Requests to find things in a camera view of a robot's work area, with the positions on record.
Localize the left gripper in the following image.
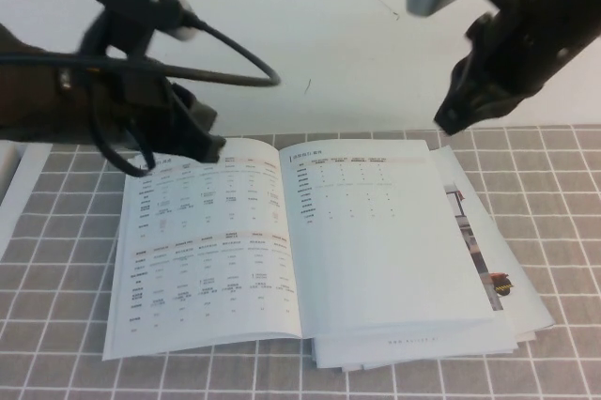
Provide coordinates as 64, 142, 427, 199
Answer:
64, 60, 228, 165

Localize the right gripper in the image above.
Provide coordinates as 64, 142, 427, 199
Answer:
433, 0, 573, 137

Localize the white book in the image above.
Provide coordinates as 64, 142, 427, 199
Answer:
101, 138, 498, 362

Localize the grey checked tablecloth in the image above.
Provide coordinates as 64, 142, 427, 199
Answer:
0, 123, 601, 400

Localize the brochure with robot photo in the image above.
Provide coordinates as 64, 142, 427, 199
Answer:
312, 155, 520, 371

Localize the white brochure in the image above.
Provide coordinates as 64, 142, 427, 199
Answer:
342, 330, 539, 374
426, 146, 557, 343

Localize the left black camera cable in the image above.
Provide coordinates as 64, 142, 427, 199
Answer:
0, 19, 283, 179

